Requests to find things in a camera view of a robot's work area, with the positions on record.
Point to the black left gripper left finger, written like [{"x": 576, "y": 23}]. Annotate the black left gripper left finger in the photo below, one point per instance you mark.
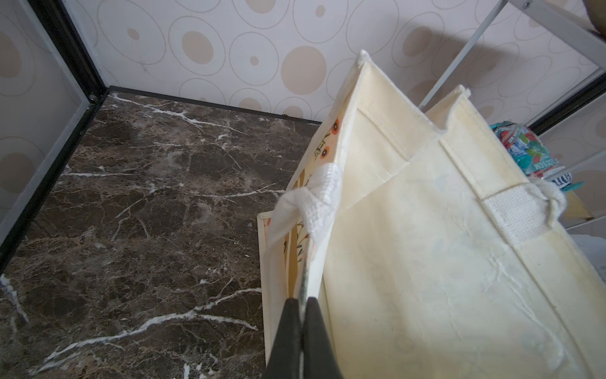
[{"x": 284, "y": 362}]

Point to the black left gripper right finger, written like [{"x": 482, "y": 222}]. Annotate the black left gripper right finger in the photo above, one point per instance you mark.
[{"x": 319, "y": 361}]

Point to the floral cream grocery tote bag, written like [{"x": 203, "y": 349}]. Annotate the floral cream grocery tote bag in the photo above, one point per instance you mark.
[{"x": 431, "y": 254}]

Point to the green red candy bag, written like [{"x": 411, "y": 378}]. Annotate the green red candy bag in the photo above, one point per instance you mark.
[{"x": 532, "y": 156}]

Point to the white wooden two-tier shelf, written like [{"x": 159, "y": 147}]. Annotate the white wooden two-tier shelf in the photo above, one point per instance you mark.
[{"x": 516, "y": 71}]

